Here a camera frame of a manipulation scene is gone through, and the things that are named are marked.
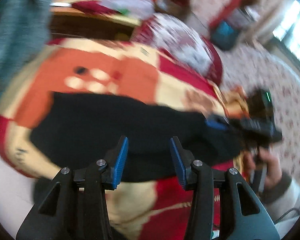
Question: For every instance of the black pants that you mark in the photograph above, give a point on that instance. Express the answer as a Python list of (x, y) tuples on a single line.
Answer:
[(115, 122)]

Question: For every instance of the dark red cloth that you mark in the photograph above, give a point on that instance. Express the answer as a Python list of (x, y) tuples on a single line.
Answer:
[(95, 7)]

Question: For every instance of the floral sofa cover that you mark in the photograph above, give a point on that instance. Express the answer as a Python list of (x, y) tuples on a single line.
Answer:
[(277, 80)]

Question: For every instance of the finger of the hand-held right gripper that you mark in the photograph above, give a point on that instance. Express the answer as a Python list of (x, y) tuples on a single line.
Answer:
[(216, 124)]

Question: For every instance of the teal cloth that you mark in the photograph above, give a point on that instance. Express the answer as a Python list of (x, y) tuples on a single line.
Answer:
[(17, 30)]

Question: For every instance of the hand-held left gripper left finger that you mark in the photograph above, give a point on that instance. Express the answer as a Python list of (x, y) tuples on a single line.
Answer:
[(121, 155)]

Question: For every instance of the window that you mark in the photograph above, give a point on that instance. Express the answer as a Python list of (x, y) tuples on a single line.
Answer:
[(295, 30)]

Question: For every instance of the orange red checkered blanket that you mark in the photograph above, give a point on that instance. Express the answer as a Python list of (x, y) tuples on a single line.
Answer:
[(90, 62)]

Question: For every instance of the floral red-edged cushion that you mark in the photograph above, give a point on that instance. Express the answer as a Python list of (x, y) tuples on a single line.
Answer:
[(180, 40)]

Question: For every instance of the clear plastic bag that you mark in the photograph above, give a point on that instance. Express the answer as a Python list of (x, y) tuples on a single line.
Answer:
[(130, 0)]

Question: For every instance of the wooden table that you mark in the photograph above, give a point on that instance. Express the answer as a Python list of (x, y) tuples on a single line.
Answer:
[(90, 26)]

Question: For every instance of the person's right hand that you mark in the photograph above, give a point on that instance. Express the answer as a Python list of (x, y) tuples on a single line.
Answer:
[(271, 166)]

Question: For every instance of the teal bag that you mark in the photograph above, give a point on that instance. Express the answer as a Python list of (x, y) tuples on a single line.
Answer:
[(225, 36)]

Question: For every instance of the red cloth strip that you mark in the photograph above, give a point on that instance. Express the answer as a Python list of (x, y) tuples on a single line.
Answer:
[(232, 5)]

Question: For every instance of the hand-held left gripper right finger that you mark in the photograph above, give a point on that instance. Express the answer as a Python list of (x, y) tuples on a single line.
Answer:
[(177, 160)]

